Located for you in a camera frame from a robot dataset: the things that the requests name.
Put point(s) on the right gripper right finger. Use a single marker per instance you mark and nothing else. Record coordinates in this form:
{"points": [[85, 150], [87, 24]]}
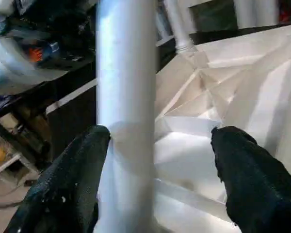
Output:
{"points": [[262, 184]]}

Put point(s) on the white plastic children's table top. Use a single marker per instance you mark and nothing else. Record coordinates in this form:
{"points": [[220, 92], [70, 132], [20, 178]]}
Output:
{"points": [[233, 111]]}

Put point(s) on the white plastic table leg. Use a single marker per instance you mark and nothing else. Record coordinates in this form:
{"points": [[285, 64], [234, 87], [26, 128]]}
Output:
{"points": [[179, 24], [126, 97]]}

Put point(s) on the red bottle in cabinet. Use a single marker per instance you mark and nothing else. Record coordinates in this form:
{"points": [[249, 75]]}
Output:
{"points": [[286, 12]]}

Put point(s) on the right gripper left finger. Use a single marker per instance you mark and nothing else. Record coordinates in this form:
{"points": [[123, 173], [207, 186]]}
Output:
{"points": [[58, 189]]}

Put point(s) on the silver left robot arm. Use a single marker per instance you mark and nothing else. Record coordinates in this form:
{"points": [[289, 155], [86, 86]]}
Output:
{"points": [[14, 60]]}

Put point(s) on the white glass-door cabinet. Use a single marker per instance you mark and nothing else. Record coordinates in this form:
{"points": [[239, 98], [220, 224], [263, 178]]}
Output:
{"points": [[262, 12]]}

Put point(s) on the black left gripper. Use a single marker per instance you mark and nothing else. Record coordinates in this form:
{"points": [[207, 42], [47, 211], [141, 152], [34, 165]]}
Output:
{"points": [[53, 48]]}

